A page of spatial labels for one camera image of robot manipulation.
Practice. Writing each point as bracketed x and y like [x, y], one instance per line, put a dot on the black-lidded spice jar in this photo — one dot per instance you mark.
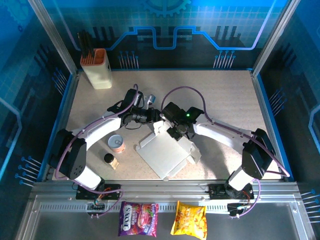
[109, 158]

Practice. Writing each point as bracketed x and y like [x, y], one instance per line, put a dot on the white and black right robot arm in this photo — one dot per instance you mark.
[220, 132]

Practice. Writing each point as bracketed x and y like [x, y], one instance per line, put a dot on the purple Fox's candy bag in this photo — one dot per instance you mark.
[137, 220]

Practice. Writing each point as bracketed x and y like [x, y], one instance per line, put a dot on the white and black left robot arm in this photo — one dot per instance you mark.
[100, 127]

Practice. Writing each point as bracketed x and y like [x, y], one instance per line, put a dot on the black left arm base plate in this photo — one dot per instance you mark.
[112, 192]

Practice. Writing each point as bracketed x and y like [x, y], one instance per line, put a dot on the pink tin can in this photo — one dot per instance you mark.
[116, 143]

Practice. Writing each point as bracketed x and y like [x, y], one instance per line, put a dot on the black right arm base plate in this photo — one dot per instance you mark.
[217, 192]

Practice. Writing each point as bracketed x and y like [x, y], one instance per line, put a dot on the white paper box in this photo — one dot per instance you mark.
[162, 152]

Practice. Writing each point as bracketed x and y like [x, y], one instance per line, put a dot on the aluminium frame post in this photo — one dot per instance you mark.
[55, 32]
[272, 32]

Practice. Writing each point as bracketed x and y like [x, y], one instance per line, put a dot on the yellow snack bag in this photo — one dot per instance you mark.
[188, 220]

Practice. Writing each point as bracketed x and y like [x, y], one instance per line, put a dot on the aluminium frame rail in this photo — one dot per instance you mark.
[162, 190]

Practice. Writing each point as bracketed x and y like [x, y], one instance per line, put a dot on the beige holder with orange rim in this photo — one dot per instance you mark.
[98, 72]

